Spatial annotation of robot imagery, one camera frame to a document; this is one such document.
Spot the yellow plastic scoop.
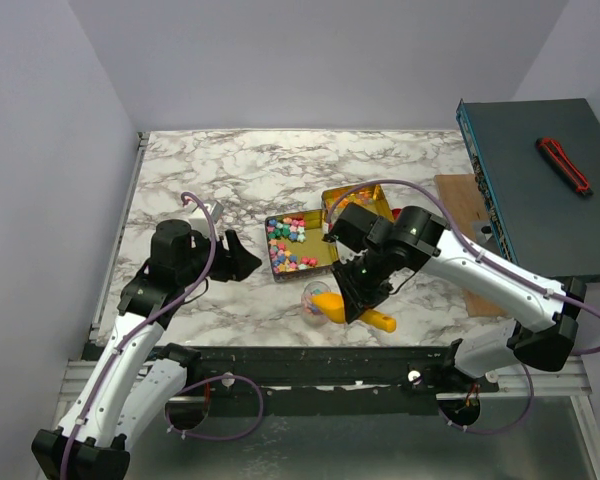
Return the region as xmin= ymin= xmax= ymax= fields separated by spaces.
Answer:
xmin=311 ymin=292 xmax=397 ymax=333

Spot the wooden board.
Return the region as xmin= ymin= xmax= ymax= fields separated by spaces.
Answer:
xmin=434 ymin=174 xmax=506 ymax=317

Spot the black mounting rail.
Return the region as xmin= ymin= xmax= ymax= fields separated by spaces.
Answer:
xmin=152 ymin=346 xmax=499 ymax=425

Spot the small metal bracket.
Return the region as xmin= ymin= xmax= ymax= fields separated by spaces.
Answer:
xmin=471 ymin=220 xmax=499 ymax=254

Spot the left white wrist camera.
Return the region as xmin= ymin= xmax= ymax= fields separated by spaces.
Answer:
xmin=185 ymin=201 xmax=224 ymax=234

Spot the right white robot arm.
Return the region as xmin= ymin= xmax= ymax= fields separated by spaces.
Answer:
xmin=323 ymin=204 xmax=586 ymax=392

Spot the tin of paper stars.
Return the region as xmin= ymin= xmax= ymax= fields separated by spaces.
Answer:
xmin=264 ymin=209 xmax=338 ymax=282

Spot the clear glass jar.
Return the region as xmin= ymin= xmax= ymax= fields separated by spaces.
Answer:
xmin=301 ymin=281 xmax=331 ymax=328

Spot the tin of gummy candies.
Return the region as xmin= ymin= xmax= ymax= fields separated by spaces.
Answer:
xmin=321 ymin=185 xmax=394 ymax=225

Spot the red black utility knife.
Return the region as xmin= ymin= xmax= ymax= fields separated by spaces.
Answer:
xmin=535 ymin=137 xmax=593 ymax=197

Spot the dark grey metal box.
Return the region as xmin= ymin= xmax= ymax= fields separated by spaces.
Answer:
xmin=456 ymin=99 xmax=600 ymax=283

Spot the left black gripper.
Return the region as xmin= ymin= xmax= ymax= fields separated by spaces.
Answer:
xmin=179 ymin=228 xmax=263 ymax=286

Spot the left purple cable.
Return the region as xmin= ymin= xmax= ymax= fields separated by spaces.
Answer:
xmin=59 ymin=192 xmax=265 ymax=480

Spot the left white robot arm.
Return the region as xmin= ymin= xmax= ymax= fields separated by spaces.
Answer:
xmin=31 ymin=220 xmax=262 ymax=479

